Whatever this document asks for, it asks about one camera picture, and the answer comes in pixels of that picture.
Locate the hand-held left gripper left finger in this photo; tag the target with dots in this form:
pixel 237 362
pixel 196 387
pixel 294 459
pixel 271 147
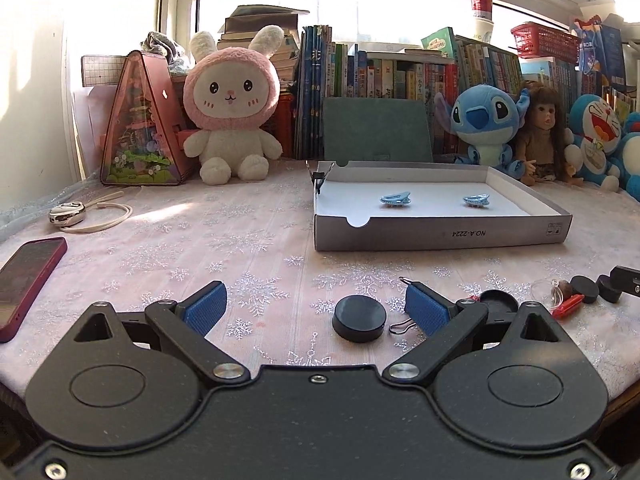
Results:
pixel 205 308

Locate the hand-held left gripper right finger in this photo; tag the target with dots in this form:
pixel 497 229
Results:
pixel 425 311

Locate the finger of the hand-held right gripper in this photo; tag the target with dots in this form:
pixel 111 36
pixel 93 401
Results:
pixel 626 280

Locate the small black disc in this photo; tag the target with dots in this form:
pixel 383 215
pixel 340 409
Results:
pixel 607 291
pixel 584 287

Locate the brown nut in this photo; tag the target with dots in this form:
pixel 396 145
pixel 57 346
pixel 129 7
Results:
pixel 566 289

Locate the small red plastic piece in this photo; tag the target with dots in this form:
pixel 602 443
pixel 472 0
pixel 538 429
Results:
pixel 567 306

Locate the large black round puck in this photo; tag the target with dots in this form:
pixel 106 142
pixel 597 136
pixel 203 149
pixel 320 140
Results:
pixel 360 317

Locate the black round lid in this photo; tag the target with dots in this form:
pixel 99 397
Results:
pixel 497 296

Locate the grey cardboard box tray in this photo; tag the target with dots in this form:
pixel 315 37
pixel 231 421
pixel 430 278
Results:
pixel 425 234

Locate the clear suction cup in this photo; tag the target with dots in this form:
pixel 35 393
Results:
pixel 549 292

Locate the pink snowflake tablecloth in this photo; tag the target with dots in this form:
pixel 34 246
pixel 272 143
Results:
pixel 200 250

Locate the blue hair clip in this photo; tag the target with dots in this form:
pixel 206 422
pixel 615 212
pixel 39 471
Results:
pixel 476 201
pixel 395 200

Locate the blue robot cat plush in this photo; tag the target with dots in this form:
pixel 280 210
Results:
pixel 595 130

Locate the small black binder clip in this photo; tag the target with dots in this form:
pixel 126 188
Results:
pixel 318 179

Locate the brown haired baby doll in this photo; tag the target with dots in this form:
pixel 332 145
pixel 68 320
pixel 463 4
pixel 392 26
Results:
pixel 542 130

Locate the dark red smartphone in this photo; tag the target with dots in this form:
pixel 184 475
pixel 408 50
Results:
pixel 25 285

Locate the triangular pink miniature house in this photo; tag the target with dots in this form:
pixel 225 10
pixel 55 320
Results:
pixel 140 135

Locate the teal green folder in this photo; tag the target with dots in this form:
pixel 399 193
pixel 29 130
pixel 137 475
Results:
pixel 377 130

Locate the blue alien plush toy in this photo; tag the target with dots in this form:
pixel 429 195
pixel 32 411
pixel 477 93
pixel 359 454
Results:
pixel 482 120

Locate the pink hooded bunny plush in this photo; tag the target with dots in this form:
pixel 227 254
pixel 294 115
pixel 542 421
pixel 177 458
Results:
pixel 230 95

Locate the pink paper sheet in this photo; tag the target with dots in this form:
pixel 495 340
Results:
pixel 92 115

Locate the blue printed bag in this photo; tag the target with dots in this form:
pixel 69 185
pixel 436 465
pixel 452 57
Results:
pixel 600 50

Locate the row of colourful upright books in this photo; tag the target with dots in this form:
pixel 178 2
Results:
pixel 390 77

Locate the row of thin blue books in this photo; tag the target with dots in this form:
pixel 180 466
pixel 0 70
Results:
pixel 312 90

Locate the red plastic basket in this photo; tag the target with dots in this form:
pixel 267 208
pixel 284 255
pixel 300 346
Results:
pixel 545 42

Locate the grid pattern board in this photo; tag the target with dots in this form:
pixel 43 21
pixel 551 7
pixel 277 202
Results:
pixel 100 70

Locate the grey cloth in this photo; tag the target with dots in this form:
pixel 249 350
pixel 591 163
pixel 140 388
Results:
pixel 160 45

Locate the green cover book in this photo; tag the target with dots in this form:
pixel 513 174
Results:
pixel 439 42

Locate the white paper cup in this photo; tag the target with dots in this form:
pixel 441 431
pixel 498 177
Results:
pixel 484 31

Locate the stack of flat books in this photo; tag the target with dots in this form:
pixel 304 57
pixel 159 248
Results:
pixel 250 25

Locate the red drink can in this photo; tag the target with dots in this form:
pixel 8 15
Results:
pixel 481 6

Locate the white window frame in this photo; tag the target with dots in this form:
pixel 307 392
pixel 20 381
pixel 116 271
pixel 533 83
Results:
pixel 177 10

